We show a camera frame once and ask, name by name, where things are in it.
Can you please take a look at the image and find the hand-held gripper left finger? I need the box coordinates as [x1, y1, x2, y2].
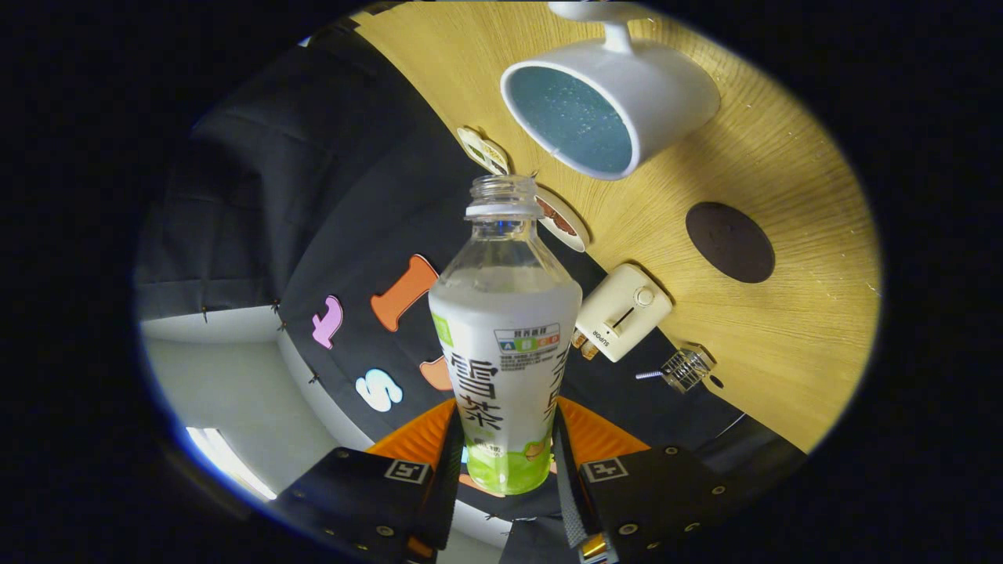
[270, 398, 465, 564]

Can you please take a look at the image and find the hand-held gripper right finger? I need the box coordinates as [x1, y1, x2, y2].
[552, 396, 745, 564]

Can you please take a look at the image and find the juice bottle white green label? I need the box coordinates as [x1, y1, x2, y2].
[429, 175, 583, 496]

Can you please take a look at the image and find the round dark brown coaster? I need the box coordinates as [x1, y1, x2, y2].
[686, 202, 777, 284]

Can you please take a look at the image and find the white cup with handle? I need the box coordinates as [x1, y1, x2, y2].
[500, 0, 722, 181]

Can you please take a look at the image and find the large ceiling light panel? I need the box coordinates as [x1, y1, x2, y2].
[186, 427, 277, 502]

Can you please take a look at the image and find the cream white toaster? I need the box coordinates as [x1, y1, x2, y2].
[574, 263, 673, 363]

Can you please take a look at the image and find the wooden table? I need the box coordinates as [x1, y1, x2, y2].
[353, 0, 882, 454]

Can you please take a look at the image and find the round plate with brown food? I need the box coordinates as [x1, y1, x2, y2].
[534, 186, 590, 253]

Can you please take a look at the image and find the white divided dish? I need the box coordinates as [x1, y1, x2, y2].
[457, 127, 512, 176]

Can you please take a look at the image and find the small wire mesh holder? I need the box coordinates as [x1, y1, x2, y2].
[662, 345, 715, 394]

